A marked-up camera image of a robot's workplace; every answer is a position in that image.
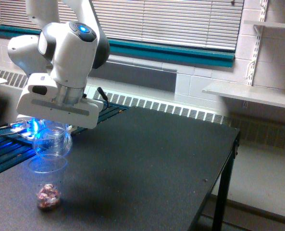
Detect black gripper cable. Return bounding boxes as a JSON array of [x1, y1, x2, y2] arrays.
[[96, 86, 110, 106]]

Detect white wall shelf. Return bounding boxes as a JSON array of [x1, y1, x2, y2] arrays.
[[244, 20, 285, 29], [202, 82, 285, 108]]

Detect upper white wall shelf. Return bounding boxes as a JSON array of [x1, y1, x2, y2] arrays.
[[244, 20, 285, 29]]

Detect lower white wall shelf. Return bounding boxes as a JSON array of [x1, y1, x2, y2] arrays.
[[202, 82, 285, 108]]

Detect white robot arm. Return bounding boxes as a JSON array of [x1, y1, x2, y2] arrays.
[[8, 0, 110, 129]]

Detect teal window sill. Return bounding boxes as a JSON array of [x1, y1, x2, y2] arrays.
[[0, 25, 235, 68]]

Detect white window blinds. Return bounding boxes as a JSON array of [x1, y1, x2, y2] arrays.
[[0, 0, 244, 54]]

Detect black table leg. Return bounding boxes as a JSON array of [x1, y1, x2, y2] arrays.
[[211, 132, 240, 231]]

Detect white baseboard heater grille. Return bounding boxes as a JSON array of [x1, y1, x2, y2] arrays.
[[0, 69, 232, 125]]

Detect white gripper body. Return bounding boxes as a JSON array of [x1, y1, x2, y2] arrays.
[[17, 73, 103, 128]]

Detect pink candies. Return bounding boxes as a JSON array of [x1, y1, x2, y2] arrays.
[[36, 183, 61, 211]]

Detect white slotted shelf rail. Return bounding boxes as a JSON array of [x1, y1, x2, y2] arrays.
[[247, 0, 269, 87]]

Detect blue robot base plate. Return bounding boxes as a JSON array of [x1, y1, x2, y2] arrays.
[[0, 120, 74, 146]]

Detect clear plastic cup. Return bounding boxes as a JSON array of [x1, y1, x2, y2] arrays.
[[26, 154, 68, 208], [33, 120, 73, 156]]

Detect clear plastic cup on table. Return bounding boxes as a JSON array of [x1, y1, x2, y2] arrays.
[[26, 154, 68, 208]]

